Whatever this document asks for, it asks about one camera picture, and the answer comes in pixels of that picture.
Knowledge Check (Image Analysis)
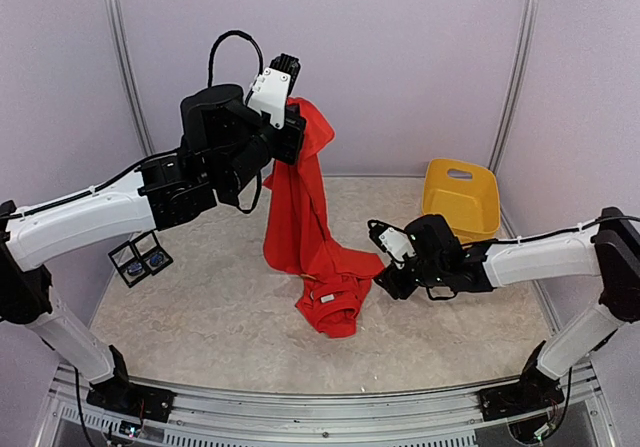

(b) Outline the red t-shirt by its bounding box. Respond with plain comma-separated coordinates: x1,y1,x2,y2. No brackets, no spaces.
263,97,383,339

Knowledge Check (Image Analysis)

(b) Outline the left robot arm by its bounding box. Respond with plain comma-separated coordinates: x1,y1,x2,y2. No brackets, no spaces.
1,72,306,412

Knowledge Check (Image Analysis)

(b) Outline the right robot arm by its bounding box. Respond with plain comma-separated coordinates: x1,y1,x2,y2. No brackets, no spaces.
367,207,639,411

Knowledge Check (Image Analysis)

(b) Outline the yellow plastic basket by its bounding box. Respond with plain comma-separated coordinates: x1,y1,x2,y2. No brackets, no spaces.
421,158,501,243

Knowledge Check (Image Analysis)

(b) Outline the black display box right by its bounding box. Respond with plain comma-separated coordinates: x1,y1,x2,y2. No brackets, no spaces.
127,231,173,279

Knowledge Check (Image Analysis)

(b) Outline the black display box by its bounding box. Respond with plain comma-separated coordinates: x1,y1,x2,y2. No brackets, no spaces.
108,244,151,288
127,231,173,279

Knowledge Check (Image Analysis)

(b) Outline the black display box left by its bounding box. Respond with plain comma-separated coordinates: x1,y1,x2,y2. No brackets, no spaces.
108,244,151,288

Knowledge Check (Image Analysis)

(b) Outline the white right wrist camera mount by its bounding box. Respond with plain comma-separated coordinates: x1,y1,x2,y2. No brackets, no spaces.
379,227,415,269

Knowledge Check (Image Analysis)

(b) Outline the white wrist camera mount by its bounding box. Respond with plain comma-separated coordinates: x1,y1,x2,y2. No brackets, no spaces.
246,68,292,129
379,227,415,269

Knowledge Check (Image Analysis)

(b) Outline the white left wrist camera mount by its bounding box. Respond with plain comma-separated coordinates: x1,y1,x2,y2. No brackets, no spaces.
246,68,292,129

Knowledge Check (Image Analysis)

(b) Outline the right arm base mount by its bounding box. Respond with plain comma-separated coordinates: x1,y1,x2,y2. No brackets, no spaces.
478,341,565,421

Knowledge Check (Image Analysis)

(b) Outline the aluminium front rail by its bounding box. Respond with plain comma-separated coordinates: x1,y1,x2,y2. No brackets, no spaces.
29,361,621,447

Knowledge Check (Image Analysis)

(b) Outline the right aluminium corner post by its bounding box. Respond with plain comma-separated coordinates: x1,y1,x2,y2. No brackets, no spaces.
488,0,540,176

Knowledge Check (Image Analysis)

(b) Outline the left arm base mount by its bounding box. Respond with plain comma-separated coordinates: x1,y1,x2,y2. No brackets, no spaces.
86,345,176,423

